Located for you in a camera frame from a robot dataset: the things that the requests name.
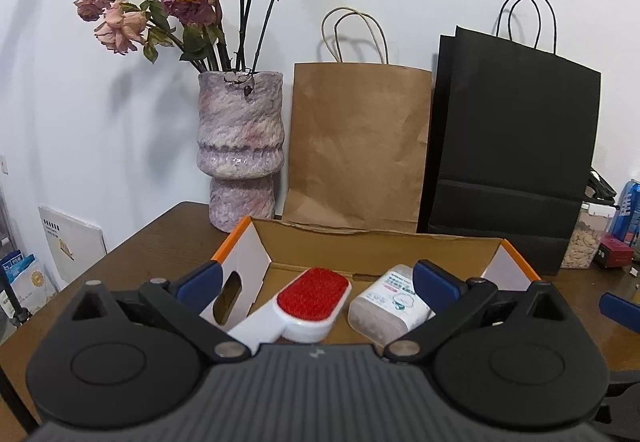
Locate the translucent rectangular plastic bottle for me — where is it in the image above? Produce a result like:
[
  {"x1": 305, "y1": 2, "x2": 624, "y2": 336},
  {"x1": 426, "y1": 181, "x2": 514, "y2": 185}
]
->
[{"x1": 347, "y1": 264, "x2": 435, "y2": 347}]

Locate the red and white lint brush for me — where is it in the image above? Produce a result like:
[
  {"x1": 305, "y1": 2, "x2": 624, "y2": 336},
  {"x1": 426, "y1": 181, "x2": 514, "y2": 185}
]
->
[{"x1": 229, "y1": 267, "x2": 352, "y2": 353}]

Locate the orange and white cardboard box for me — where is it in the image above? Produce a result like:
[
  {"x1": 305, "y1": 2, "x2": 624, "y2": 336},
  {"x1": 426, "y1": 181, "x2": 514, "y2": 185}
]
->
[{"x1": 200, "y1": 217, "x2": 538, "y2": 347}]

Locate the red and black small box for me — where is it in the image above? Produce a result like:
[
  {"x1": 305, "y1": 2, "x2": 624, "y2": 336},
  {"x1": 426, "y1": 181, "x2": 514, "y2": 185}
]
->
[{"x1": 594, "y1": 234, "x2": 634, "y2": 269}]

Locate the blue drink can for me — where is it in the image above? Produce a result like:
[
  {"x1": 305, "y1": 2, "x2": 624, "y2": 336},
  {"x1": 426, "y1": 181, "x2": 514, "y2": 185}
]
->
[{"x1": 610, "y1": 179, "x2": 640, "y2": 247}]

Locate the clear container with seeds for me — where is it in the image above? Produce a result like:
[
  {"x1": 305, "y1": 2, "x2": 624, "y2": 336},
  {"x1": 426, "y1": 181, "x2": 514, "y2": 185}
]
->
[{"x1": 561, "y1": 201, "x2": 616, "y2": 269}]

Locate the black folded item on container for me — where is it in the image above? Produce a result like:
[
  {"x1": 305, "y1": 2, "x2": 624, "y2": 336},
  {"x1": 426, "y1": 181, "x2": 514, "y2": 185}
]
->
[{"x1": 585, "y1": 168, "x2": 616, "y2": 205}]

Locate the black paper bag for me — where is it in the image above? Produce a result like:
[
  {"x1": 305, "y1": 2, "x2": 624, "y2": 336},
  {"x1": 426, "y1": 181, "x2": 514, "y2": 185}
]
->
[{"x1": 416, "y1": 28, "x2": 601, "y2": 275}]

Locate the pink marbled ceramic vase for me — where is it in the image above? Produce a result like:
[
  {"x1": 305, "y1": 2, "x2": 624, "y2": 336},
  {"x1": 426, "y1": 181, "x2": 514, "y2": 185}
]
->
[{"x1": 196, "y1": 71, "x2": 285, "y2": 233}]

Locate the brown paper bag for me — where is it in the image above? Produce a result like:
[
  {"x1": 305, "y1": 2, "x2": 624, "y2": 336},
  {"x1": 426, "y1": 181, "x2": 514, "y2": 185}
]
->
[{"x1": 283, "y1": 6, "x2": 432, "y2": 233}]

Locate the white booklet against wall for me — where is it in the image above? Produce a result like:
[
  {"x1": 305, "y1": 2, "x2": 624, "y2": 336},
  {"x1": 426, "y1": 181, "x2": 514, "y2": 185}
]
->
[{"x1": 38, "y1": 206, "x2": 107, "y2": 288}]

